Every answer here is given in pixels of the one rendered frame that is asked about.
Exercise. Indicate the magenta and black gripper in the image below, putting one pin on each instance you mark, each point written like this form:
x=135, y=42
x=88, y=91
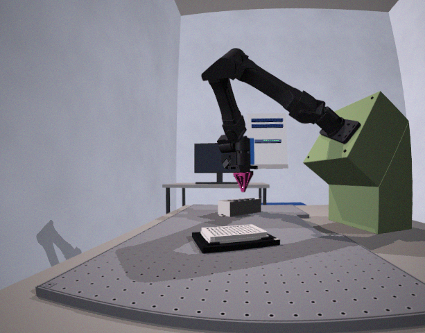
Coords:
x=243, y=174

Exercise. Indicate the white well plate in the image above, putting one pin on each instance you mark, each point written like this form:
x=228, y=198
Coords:
x=235, y=233

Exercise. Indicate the white button panel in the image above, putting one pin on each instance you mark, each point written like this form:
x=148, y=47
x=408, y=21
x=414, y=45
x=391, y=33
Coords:
x=233, y=207

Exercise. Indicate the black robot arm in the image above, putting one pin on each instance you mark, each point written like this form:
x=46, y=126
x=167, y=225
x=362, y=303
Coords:
x=301, y=106

